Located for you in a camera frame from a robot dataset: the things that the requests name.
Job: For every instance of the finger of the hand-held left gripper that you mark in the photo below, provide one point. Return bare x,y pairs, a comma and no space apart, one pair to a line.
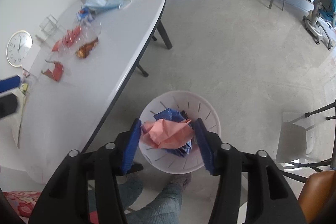
9,83
8,106

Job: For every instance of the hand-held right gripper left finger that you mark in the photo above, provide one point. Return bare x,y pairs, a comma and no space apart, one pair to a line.
131,145

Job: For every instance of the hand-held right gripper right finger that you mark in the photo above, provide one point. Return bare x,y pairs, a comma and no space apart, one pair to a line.
204,150

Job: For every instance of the pink paper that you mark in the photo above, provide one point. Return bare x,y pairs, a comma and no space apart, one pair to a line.
165,132

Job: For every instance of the blue face mask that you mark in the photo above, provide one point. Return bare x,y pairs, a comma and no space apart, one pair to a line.
99,2

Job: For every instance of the yellow sticky notes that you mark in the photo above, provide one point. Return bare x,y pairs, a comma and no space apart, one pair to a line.
24,87

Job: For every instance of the white card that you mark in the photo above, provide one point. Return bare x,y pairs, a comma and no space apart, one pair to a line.
32,56

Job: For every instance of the grey fluffy slipper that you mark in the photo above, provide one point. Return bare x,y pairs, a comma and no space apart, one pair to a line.
181,180

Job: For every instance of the person's left leg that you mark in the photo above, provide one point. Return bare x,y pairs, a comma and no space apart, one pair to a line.
131,192

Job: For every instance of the person's leg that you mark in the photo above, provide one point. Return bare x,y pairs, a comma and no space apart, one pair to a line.
162,208
131,192

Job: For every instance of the crumpled blue wrapper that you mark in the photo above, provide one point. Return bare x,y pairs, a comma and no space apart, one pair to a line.
168,115

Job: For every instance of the torn red wrapper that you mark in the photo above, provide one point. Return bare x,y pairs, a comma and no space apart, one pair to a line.
56,71

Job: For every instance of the white oval table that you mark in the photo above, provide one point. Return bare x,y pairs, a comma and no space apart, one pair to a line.
78,108

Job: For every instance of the person's right leg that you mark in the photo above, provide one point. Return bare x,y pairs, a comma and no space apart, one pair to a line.
162,208

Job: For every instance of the clear acrylic holder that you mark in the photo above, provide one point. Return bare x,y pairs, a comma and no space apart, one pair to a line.
50,23

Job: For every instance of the clear plastic bottle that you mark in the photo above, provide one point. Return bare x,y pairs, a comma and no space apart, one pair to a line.
68,39

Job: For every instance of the brown snack wrapper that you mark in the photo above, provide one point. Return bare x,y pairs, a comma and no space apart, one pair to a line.
85,49

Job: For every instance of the red floral cushion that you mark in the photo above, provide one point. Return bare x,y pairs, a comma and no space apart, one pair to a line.
18,201

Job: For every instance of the small blue red wrapper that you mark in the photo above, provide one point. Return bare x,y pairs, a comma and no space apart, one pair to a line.
84,13

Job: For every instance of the brown leather chair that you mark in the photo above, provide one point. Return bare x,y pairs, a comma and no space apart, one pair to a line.
317,197

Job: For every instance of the teal and grey study chair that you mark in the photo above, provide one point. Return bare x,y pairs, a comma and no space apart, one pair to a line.
315,22

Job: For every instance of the round white wall clock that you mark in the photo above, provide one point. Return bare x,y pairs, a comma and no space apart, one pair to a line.
19,48

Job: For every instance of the white chair with metal frame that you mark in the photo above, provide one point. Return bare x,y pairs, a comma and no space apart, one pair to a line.
294,140

